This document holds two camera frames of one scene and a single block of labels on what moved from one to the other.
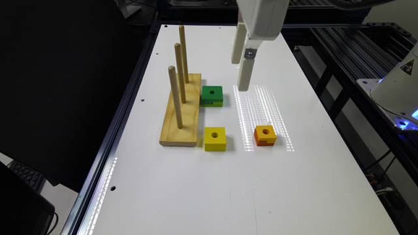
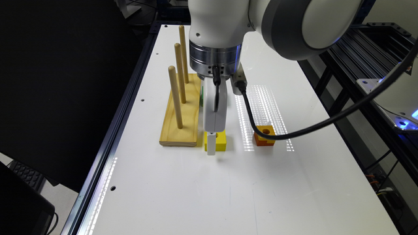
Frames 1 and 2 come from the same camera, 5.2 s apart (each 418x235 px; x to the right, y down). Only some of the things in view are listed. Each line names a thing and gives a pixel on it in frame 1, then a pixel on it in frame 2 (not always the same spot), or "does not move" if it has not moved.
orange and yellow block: (265, 135) does not move
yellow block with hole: (215, 138) does not move
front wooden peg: (172, 74) does not move
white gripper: (262, 20) to (214, 121)
